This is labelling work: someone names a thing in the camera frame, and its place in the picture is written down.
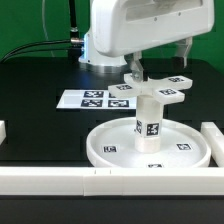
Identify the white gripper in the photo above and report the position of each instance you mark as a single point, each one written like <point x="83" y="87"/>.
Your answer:
<point x="122" y="27"/>

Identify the white cross-shaped table base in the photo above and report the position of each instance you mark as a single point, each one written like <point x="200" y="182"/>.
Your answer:
<point x="165" y="91"/>

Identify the white round table top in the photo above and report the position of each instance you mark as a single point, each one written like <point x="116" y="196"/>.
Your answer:
<point x="112" y="144"/>

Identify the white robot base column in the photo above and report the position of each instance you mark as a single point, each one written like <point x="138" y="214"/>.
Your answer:
<point x="92" y="60"/>

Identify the white marker sheet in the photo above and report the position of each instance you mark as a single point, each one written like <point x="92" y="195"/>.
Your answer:
<point x="93" y="99"/>

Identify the white right fence bar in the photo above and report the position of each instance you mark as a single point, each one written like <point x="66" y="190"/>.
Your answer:
<point x="215" y="138"/>

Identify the white fence bar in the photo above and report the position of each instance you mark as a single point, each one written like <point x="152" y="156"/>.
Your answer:
<point x="215" y="138"/>
<point x="110" y="181"/>
<point x="2" y="131"/>

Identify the white front fence bar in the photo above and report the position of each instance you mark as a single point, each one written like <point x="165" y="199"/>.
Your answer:
<point x="110" y="181"/>

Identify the white left fence bar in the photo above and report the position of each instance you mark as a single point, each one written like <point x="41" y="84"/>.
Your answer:
<point x="2" y="131"/>

